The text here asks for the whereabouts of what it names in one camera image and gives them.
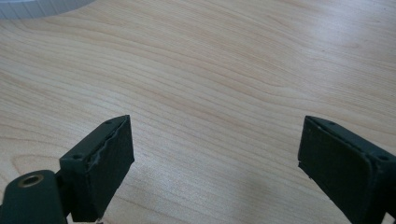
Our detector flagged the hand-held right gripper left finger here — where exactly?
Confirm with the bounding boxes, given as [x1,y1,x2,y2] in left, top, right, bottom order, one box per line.
[58,114,135,224]

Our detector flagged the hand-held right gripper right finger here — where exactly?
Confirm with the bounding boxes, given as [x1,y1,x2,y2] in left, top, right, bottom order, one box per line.
[297,115,396,224]

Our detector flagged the white stand with pole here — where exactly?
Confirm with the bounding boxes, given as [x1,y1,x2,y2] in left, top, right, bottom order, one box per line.
[0,0,98,21]

